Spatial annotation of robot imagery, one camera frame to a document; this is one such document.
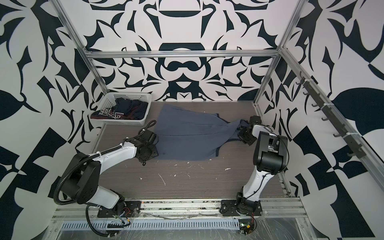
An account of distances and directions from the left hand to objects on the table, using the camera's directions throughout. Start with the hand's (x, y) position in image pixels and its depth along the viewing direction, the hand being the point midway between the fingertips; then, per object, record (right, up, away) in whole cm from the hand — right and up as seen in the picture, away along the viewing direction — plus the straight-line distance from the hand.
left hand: (154, 152), depth 90 cm
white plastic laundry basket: (-39, +33, +21) cm, 55 cm away
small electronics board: (+48, -31, -19) cm, 60 cm away
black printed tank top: (-25, +26, +14) cm, 38 cm away
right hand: (+55, +9, +9) cm, 57 cm away
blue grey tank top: (+17, +10, +13) cm, 24 cm away
